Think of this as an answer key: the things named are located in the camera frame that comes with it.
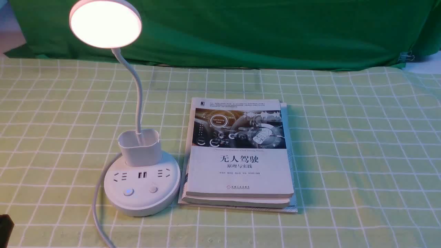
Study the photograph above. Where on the white desk lamp with base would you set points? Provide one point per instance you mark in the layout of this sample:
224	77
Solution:
144	179

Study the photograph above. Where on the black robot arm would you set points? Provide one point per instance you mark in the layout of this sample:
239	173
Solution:
6	228

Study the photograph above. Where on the top white self-driving book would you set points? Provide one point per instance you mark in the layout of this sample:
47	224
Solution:
239	168

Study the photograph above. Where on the green checkered tablecloth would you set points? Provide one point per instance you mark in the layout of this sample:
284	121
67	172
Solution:
366	149

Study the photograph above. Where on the green backdrop cloth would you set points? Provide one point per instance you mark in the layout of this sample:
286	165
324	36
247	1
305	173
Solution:
339	35

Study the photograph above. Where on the metal binder clip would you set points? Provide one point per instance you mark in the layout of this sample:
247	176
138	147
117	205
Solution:
406	57

